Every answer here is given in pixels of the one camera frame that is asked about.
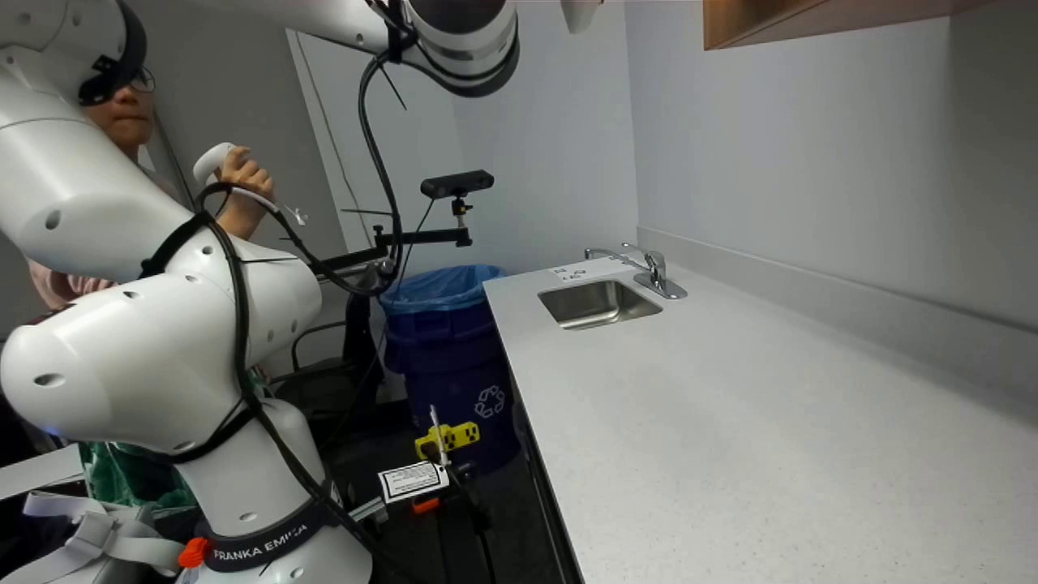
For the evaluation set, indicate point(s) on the black stereo camera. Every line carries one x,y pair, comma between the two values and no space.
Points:
456,182

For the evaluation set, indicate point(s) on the wooden cupboard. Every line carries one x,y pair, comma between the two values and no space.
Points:
780,18

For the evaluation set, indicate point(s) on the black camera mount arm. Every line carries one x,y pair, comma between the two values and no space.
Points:
422,234

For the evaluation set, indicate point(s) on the steel sink basin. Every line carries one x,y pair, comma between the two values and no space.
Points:
600,303

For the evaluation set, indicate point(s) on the white label tag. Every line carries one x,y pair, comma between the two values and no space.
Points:
413,480

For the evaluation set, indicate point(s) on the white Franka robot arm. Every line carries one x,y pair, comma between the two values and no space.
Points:
139,358

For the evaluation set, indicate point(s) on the yellow clamp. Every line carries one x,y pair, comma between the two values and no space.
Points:
443,442

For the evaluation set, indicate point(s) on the blue recycling bin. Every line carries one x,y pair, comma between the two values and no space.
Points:
456,344

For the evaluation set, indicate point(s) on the orange knob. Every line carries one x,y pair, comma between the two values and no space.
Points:
193,554

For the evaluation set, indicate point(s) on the white VR controller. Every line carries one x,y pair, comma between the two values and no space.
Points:
213,165

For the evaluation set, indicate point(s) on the black VR headset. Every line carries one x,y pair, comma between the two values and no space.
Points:
108,68

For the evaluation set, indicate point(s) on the person in pink shirt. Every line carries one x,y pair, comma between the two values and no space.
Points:
125,119

